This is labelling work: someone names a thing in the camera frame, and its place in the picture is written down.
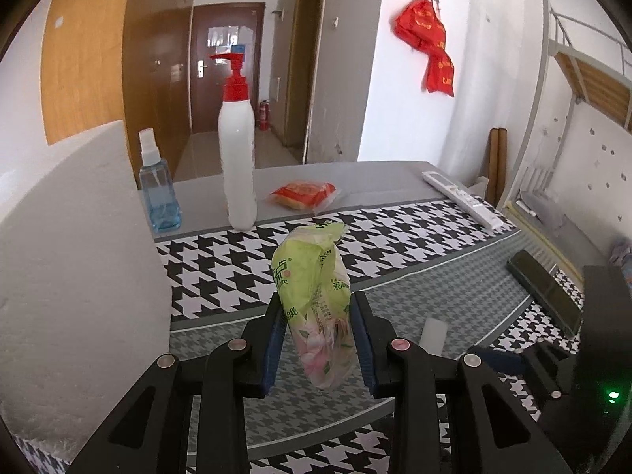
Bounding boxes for grey pillow on bed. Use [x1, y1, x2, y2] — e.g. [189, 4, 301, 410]
[521, 192, 567, 230]

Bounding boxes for blue spray bottle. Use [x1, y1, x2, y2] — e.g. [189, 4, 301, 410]
[138, 127, 181, 233]

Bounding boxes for red snack packet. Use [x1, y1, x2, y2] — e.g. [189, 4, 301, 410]
[268, 181, 339, 215]

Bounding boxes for wooden wardrobe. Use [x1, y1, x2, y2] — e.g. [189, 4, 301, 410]
[41, 0, 193, 172]

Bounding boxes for white metal bunk bed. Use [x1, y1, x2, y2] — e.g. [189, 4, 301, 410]
[499, 0, 631, 280]

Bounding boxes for green tissue pack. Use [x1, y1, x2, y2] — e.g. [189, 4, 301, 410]
[271, 222, 356, 389]

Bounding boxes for black smartphone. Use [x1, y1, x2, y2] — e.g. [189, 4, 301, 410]
[507, 249, 583, 337]

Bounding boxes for wooden boards against wall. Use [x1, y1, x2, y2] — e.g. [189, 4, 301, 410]
[485, 127, 508, 207]

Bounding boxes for white styrofoam box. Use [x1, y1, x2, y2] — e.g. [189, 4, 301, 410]
[1, 121, 171, 460]

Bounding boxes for red fire extinguisher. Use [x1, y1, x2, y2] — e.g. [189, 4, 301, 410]
[258, 100, 270, 131]

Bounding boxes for red hanging bags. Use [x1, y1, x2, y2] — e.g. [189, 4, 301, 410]
[394, 0, 454, 98]

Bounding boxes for brown entrance door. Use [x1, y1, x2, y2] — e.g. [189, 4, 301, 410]
[191, 2, 266, 134]

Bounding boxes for houndstooth table cloth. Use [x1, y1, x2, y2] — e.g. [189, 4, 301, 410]
[154, 163, 583, 473]

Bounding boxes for white red pump bottle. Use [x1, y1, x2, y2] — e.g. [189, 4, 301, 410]
[211, 53, 257, 231]

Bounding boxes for white remote control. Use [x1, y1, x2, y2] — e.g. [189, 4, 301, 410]
[422, 171, 504, 231]

